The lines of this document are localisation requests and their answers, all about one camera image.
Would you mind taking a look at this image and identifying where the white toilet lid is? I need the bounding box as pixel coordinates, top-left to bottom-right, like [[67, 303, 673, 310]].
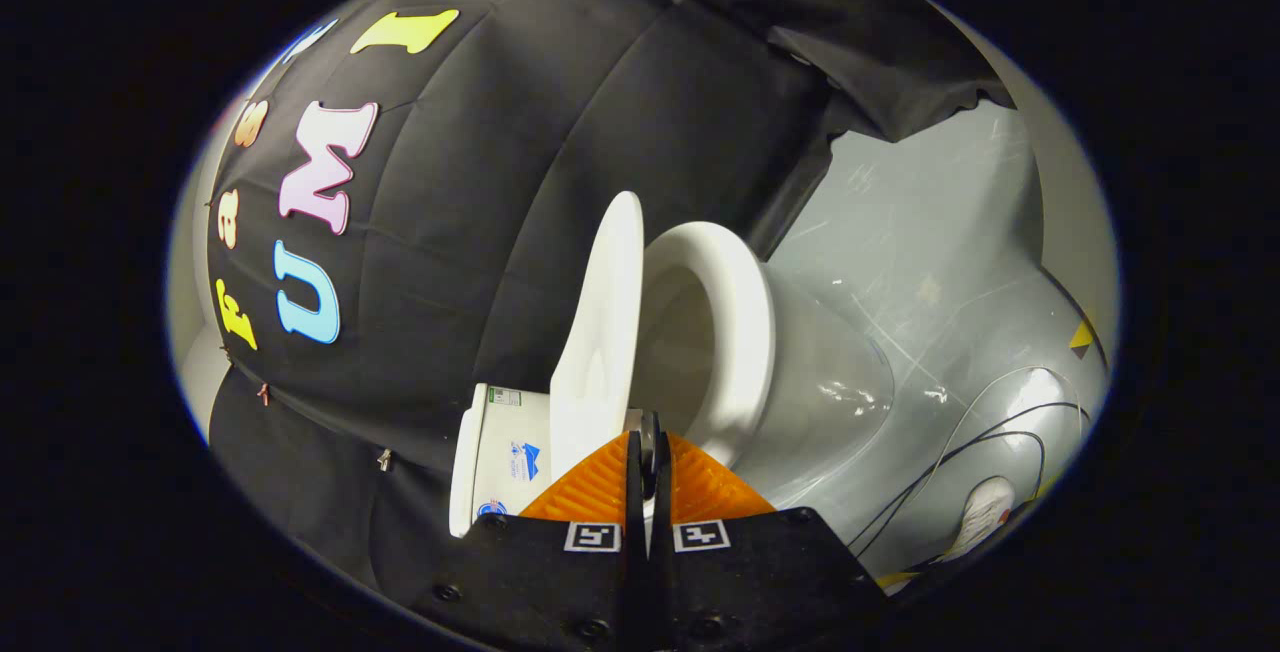
[[548, 190, 646, 483]]

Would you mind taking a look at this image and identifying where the black lid pull handle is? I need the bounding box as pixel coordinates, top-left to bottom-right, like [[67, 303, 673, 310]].
[[638, 410, 663, 478]]

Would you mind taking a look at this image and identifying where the white toilet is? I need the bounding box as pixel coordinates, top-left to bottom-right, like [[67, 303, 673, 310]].
[[448, 220, 896, 538]]

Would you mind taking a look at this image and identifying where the white shoe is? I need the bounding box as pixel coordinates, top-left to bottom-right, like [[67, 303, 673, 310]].
[[940, 477, 1017, 563]]

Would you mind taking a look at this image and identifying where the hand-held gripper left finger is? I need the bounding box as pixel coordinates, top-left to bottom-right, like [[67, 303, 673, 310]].
[[415, 430, 646, 652]]

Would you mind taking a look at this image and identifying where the black backdrop cloth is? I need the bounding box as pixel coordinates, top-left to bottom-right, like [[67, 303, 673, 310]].
[[205, 0, 1016, 613]]

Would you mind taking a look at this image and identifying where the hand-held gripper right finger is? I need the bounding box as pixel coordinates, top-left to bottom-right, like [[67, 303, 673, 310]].
[[650, 432, 886, 651]]

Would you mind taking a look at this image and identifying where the thin floor cable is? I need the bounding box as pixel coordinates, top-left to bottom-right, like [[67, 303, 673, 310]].
[[850, 367, 1091, 558]]

